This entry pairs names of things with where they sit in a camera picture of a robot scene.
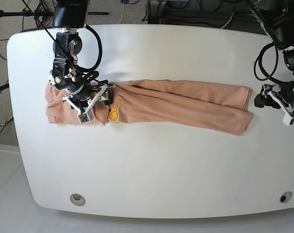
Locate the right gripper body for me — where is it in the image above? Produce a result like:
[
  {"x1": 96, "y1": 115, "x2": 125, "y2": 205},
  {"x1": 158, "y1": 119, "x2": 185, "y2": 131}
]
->
[{"x1": 63, "y1": 81, "x2": 110, "y2": 109}]

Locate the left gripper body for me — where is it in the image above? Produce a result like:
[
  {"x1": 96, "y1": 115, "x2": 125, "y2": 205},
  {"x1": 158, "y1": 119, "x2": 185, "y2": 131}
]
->
[{"x1": 273, "y1": 82, "x2": 294, "y2": 103}]

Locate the peach T-shirt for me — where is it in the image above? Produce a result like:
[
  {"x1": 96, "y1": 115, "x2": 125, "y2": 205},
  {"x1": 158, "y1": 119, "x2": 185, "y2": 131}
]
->
[{"x1": 44, "y1": 79, "x2": 251, "y2": 136}]

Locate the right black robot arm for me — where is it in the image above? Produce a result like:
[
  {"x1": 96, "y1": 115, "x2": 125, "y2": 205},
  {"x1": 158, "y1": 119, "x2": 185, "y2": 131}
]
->
[{"x1": 49, "y1": 0, "x2": 113, "y2": 113}]

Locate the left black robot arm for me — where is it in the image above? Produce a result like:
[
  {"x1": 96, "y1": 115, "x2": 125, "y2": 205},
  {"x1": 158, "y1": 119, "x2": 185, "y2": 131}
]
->
[{"x1": 246, "y1": 0, "x2": 294, "y2": 110}]

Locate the black tripod stand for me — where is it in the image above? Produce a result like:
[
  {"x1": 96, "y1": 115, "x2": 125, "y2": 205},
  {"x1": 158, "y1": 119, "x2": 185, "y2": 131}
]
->
[{"x1": 0, "y1": 0, "x2": 53, "y2": 28}]

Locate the right table grommet hole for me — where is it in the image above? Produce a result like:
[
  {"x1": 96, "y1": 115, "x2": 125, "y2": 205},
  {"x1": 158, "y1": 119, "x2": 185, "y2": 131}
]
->
[{"x1": 279, "y1": 191, "x2": 293, "y2": 203}]

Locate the table grommet hole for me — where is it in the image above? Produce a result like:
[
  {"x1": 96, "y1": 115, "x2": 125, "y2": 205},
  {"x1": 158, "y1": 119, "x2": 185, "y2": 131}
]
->
[
  {"x1": 69, "y1": 194, "x2": 86, "y2": 206},
  {"x1": 279, "y1": 191, "x2": 293, "y2": 203}
]

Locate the left table grommet hole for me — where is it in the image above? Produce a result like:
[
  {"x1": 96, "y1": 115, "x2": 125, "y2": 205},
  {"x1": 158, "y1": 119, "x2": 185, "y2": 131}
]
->
[{"x1": 69, "y1": 194, "x2": 86, "y2": 206}]

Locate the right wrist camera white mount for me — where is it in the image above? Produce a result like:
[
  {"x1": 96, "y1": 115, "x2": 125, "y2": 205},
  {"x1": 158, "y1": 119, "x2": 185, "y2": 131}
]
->
[{"x1": 68, "y1": 83, "x2": 115, "y2": 124}]

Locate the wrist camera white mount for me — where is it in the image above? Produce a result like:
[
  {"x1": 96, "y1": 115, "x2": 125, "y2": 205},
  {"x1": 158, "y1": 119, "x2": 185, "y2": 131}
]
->
[
  {"x1": 68, "y1": 83, "x2": 115, "y2": 124},
  {"x1": 260, "y1": 84, "x2": 294, "y2": 126}
]

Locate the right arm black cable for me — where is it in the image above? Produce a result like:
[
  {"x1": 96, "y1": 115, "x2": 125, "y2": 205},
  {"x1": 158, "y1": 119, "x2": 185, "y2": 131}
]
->
[{"x1": 21, "y1": 0, "x2": 104, "y2": 84}]

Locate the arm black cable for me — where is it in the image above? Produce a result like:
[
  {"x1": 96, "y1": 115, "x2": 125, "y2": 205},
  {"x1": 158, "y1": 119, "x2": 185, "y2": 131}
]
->
[
  {"x1": 254, "y1": 42, "x2": 287, "y2": 84},
  {"x1": 21, "y1": 0, "x2": 104, "y2": 84}
]

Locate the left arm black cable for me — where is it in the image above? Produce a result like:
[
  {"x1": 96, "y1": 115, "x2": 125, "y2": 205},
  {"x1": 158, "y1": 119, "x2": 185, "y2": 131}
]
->
[{"x1": 254, "y1": 42, "x2": 287, "y2": 84}]

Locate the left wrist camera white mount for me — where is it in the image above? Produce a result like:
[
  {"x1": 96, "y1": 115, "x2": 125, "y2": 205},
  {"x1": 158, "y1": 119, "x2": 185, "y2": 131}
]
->
[{"x1": 260, "y1": 84, "x2": 294, "y2": 126}]

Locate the yellow cable on floor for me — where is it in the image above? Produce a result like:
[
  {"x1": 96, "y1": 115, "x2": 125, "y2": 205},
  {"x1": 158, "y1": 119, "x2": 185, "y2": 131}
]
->
[{"x1": 117, "y1": 0, "x2": 127, "y2": 25}]

